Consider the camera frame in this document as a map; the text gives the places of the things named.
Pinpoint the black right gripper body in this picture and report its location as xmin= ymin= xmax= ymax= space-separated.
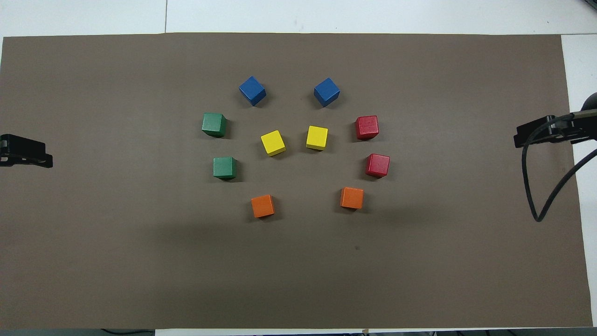
xmin=554 ymin=115 xmax=592 ymax=143

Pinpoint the red wooden block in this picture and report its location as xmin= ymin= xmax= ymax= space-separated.
xmin=355 ymin=115 xmax=379 ymax=140
xmin=365 ymin=154 xmax=390 ymax=178

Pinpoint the green wooden block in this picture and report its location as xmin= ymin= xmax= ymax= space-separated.
xmin=201 ymin=112 xmax=228 ymax=138
xmin=213 ymin=156 xmax=237 ymax=180

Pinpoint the brown paper table mat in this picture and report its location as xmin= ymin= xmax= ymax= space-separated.
xmin=0 ymin=33 xmax=593 ymax=329

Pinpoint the orange wooden block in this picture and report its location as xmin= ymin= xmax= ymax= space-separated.
xmin=340 ymin=187 xmax=364 ymax=210
xmin=251 ymin=194 xmax=275 ymax=218

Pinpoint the blue wooden block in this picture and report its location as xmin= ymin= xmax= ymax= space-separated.
xmin=239 ymin=76 xmax=267 ymax=106
xmin=313 ymin=77 xmax=340 ymax=107

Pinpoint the yellow wooden block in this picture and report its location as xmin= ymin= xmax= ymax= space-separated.
xmin=260 ymin=130 xmax=286 ymax=157
xmin=306 ymin=126 xmax=329 ymax=151

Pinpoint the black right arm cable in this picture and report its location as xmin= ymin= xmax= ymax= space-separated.
xmin=521 ymin=110 xmax=597 ymax=223

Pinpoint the black cable below table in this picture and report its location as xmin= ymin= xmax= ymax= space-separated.
xmin=100 ymin=328 xmax=155 ymax=336

